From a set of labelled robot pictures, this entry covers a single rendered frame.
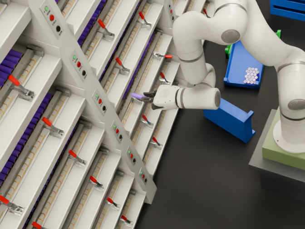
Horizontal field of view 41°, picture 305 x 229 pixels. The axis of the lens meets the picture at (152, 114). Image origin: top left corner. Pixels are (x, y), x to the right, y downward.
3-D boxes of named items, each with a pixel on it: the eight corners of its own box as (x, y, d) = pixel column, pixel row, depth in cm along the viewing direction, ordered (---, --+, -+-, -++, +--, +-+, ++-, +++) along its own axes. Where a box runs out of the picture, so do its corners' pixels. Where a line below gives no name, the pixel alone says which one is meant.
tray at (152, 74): (171, 42, 209) (174, 29, 201) (128, 141, 180) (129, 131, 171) (134, 29, 211) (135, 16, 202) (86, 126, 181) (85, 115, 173)
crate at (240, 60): (259, 89, 236) (258, 84, 229) (225, 85, 244) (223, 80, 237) (268, 42, 243) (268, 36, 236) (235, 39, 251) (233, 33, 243)
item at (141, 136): (179, 67, 225) (182, 52, 213) (140, 162, 195) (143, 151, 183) (144, 55, 226) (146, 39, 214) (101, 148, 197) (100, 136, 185)
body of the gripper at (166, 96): (182, 82, 164) (158, 82, 170) (175, 102, 159) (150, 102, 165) (189, 93, 170) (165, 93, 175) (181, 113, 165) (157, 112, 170)
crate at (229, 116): (246, 143, 218) (255, 133, 220) (243, 122, 202) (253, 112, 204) (204, 116, 235) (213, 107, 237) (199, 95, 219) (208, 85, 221)
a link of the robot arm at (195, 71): (187, 27, 147) (199, 81, 171) (173, 59, 139) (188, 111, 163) (211, 28, 144) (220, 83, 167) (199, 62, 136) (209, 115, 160)
